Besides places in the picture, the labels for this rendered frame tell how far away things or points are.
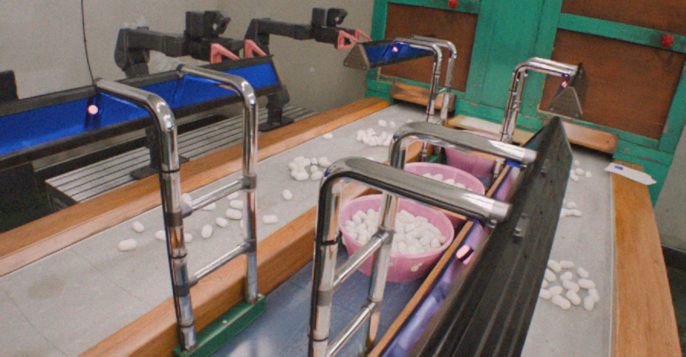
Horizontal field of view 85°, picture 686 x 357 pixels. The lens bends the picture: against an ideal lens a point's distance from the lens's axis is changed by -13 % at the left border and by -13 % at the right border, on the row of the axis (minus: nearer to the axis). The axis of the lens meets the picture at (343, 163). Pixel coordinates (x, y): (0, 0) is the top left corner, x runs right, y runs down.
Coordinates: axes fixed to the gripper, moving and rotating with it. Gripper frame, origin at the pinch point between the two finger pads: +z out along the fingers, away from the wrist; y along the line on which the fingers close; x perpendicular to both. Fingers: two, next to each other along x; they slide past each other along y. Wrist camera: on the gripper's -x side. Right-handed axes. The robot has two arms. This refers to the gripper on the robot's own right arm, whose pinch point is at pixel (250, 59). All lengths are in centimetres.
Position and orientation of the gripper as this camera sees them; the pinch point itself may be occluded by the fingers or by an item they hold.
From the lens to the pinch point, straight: 108.0
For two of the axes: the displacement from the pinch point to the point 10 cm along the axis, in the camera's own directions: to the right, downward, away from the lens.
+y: 5.0, -3.0, 8.2
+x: -1.0, 9.1, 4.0
